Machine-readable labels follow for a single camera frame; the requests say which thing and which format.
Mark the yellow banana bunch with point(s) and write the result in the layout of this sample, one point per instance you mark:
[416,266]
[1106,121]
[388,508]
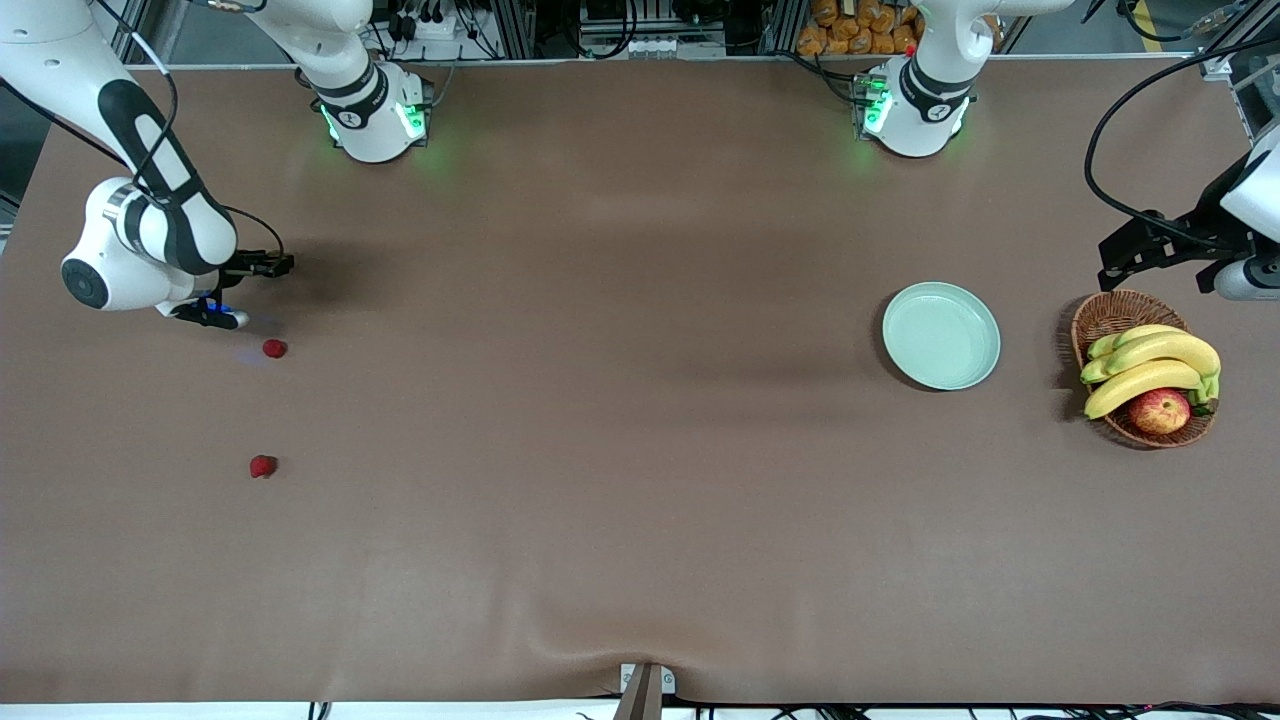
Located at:
[1170,350]

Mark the aluminium frame rail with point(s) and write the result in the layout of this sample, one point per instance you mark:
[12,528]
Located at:
[1215,65]

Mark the smooth table cover mat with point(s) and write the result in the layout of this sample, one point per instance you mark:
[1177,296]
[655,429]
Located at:
[640,550]

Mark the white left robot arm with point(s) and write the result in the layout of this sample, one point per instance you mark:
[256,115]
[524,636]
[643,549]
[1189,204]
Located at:
[925,110]

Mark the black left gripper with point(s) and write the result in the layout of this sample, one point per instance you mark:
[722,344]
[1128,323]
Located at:
[1196,233]

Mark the grey metal mount bracket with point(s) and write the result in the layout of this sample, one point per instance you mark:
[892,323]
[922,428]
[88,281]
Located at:
[645,695]

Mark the white power strip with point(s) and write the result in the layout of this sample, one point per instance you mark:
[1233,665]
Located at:
[435,28]

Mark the pale green round plate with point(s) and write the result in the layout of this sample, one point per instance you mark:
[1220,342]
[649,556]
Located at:
[940,335]

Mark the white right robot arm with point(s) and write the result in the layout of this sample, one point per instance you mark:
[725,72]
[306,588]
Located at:
[170,215]

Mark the brown wicker basket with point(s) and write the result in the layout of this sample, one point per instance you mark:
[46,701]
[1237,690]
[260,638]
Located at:
[1110,315]

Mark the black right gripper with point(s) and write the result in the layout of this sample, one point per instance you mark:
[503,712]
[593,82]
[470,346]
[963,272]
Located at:
[243,266]

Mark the red strawberry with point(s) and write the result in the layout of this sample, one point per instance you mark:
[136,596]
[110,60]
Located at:
[262,466]
[274,348]

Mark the orange bread rolls pile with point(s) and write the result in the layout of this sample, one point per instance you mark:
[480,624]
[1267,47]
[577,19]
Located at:
[850,35]

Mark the white terminal strip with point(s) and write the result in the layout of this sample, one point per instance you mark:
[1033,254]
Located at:
[670,47]

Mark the aluminium frame post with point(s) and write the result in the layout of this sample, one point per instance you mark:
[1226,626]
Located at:
[518,30]
[785,25]

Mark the red yellow apple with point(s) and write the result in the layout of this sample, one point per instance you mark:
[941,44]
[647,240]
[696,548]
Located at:
[1158,412]

